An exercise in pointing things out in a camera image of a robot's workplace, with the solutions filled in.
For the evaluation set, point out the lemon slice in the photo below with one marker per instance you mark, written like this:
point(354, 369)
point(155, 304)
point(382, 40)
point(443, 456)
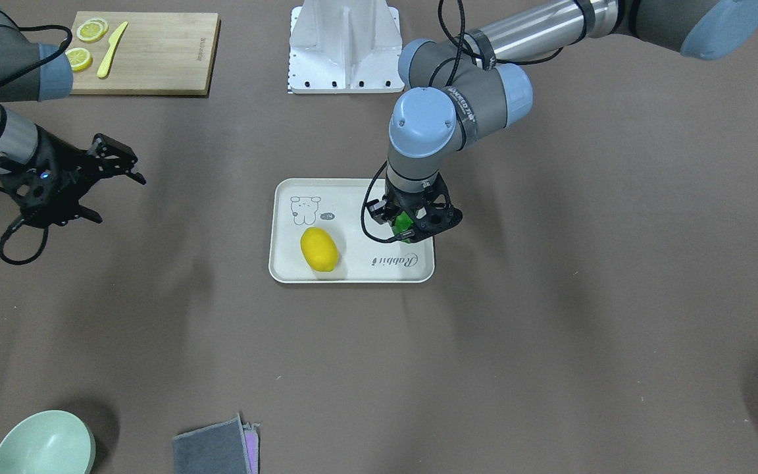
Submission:
point(92, 29)
point(79, 58)

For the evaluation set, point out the cream rabbit tray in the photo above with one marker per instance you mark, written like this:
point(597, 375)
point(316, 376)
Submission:
point(335, 205)

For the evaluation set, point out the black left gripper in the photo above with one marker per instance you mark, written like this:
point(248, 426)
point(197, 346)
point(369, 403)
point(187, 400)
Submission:
point(377, 210)

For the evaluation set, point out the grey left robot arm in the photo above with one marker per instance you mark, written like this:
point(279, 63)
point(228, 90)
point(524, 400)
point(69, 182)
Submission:
point(474, 84)

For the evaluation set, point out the grey folded cloth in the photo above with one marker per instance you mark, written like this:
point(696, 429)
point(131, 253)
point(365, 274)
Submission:
point(228, 447)

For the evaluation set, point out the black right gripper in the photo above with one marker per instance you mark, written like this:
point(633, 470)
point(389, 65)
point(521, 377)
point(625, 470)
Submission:
point(67, 166)

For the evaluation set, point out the mint green bowl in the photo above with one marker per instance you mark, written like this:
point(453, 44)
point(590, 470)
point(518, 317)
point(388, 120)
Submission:
point(52, 441)

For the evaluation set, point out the yellow plastic knife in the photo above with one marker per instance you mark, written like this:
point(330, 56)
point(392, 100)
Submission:
point(107, 61)

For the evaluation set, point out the yellow lemon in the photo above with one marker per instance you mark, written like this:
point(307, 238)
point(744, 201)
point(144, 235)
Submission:
point(319, 250)

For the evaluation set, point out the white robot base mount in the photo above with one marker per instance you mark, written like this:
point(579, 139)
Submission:
point(344, 47)

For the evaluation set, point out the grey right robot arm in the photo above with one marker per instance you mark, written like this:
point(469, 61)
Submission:
point(28, 71)

